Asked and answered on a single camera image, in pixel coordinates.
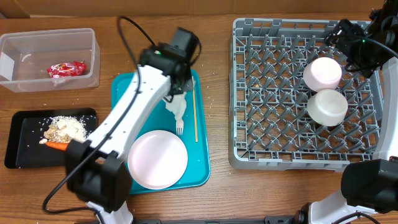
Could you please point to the food scraps pile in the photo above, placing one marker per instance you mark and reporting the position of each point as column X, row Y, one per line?
column 55, row 134

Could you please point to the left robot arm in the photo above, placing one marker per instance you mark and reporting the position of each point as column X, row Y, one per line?
column 96, row 168

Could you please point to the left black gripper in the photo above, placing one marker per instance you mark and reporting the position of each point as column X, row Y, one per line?
column 187, row 83

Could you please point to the white rice pile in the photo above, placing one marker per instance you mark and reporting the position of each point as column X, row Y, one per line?
column 74, row 127

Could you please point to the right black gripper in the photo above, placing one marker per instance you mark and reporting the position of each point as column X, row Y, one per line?
column 354, row 33

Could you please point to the white plastic spoon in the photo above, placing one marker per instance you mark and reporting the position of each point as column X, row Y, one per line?
column 179, row 126

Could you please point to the orange carrot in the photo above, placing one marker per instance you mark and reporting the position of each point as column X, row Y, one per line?
column 57, row 145

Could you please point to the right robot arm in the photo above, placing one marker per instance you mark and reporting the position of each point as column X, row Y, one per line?
column 367, row 187

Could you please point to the red snack wrapper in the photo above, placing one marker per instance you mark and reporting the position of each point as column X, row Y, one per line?
column 69, row 69

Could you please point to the wooden chopstick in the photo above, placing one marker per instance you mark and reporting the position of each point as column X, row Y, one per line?
column 194, row 109

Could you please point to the pink round plate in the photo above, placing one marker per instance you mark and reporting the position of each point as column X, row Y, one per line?
column 157, row 160

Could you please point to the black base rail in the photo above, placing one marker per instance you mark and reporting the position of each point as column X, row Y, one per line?
column 289, row 219

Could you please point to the white napkin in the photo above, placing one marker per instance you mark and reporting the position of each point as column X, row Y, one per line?
column 177, row 105

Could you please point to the black plastic tray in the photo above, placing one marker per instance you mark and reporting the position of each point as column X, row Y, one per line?
column 27, row 129

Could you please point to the clear plastic bin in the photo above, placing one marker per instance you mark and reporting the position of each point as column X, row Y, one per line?
column 26, row 57

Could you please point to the grey dishwasher rack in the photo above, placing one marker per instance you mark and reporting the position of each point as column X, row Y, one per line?
column 269, row 125

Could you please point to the teal plastic tray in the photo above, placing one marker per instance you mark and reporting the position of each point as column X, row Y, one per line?
column 198, row 168

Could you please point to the pink bowl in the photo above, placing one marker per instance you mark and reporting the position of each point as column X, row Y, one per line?
column 322, row 73

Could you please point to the white bowl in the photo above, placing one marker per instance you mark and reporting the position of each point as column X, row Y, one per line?
column 327, row 107

